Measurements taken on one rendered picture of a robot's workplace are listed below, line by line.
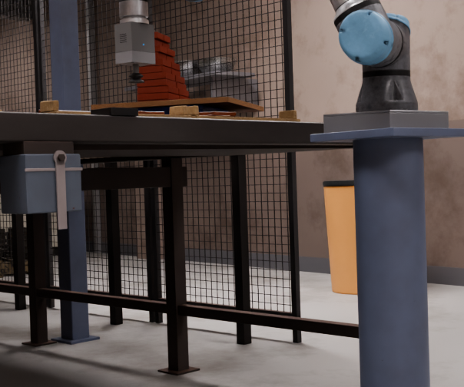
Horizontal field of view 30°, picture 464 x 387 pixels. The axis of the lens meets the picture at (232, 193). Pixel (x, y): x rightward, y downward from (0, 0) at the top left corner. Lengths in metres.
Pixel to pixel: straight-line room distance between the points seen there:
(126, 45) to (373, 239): 0.80
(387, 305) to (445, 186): 3.93
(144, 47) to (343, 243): 3.47
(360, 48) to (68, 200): 0.73
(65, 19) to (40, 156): 2.57
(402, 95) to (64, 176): 0.83
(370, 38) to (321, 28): 4.86
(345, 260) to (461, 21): 1.75
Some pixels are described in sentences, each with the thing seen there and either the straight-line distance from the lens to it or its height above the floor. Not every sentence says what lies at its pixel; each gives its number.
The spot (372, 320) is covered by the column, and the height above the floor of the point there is 0.42.
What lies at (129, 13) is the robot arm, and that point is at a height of 1.20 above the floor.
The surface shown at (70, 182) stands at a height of 0.77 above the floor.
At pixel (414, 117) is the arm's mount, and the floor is 0.90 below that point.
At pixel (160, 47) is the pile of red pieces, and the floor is 1.26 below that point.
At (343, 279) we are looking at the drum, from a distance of 5.62.
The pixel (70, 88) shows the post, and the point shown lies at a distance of 4.29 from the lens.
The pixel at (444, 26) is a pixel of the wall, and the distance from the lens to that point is 6.08.
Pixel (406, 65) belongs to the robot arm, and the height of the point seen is 1.02.
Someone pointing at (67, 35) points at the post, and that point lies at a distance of 4.32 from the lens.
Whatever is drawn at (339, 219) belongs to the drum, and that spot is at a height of 0.48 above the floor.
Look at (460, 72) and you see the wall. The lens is 5.97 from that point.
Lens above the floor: 0.77
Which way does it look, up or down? 1 degrees down
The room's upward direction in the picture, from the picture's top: 2 degrees counter-clockwise
